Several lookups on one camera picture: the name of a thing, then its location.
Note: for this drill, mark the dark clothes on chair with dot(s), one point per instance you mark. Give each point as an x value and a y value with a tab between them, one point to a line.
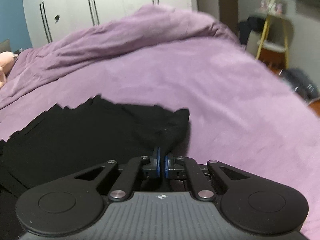
253	23

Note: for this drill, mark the pink plush toy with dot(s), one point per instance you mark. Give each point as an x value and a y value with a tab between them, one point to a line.
7	61

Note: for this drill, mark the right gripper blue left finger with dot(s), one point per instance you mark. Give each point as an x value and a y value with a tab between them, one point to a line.
151	169

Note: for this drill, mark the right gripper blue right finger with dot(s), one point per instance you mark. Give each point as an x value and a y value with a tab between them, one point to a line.
174	167

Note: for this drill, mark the black garment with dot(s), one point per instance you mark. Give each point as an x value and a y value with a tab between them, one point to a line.
62	141

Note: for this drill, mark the yellow side table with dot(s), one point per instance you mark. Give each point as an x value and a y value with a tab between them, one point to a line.
274	43

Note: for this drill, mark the purple bed blanket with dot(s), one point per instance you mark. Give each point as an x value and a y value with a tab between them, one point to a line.
240	112

